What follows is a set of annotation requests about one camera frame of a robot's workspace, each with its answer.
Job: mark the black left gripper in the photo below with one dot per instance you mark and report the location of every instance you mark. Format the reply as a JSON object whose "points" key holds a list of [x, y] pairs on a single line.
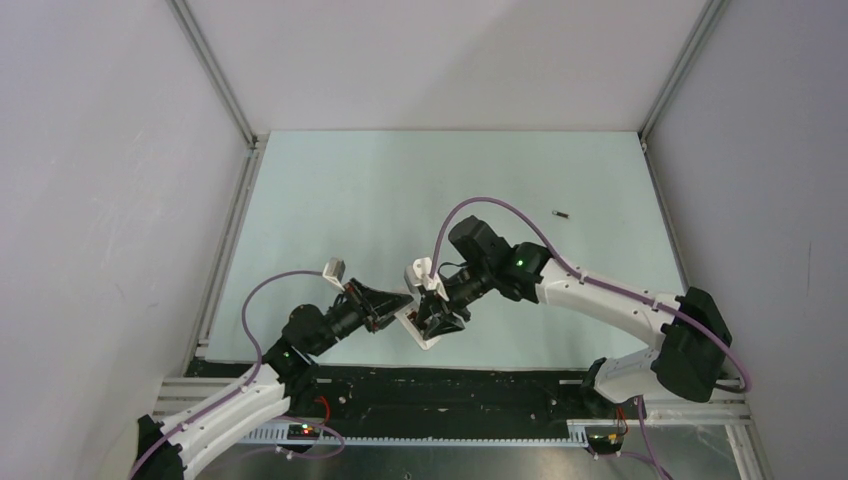
{"points": [[377, 308]]}

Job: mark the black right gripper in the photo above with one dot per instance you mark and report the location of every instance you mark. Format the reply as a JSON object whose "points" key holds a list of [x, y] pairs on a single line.
{"points": [[443, 320]]}

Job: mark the white remote control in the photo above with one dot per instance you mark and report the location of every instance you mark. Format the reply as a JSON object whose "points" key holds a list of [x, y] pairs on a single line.
{"points": [[407, 316]]}

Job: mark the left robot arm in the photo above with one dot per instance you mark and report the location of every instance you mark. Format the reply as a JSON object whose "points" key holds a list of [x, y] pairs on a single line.
{"points": [[183, 445]]}

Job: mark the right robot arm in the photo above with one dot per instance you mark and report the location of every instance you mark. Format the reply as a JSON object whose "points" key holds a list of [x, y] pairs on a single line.
{"points": [[686, 337]]}

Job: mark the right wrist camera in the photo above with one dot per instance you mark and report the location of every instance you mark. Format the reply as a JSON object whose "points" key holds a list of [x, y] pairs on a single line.
{"points": [[421, 277]]}

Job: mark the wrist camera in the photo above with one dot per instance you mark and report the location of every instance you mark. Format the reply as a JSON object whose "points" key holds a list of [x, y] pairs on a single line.
{"points": [[333, 273], [421, 277]]}

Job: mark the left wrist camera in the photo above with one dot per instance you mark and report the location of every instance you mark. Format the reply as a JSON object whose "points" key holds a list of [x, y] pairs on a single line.
{"points": [[333, 273]]}

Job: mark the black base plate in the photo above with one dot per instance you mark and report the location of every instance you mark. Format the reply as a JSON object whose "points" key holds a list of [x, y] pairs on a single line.
{"points": [[363, 399]]}

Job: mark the white cable duct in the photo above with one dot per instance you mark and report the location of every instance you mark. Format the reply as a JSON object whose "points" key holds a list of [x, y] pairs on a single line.
{"points": [[287, 434]]}

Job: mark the aluminium frame rail left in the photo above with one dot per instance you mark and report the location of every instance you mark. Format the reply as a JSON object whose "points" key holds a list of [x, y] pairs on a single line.
{"points": [[230, 204]]}

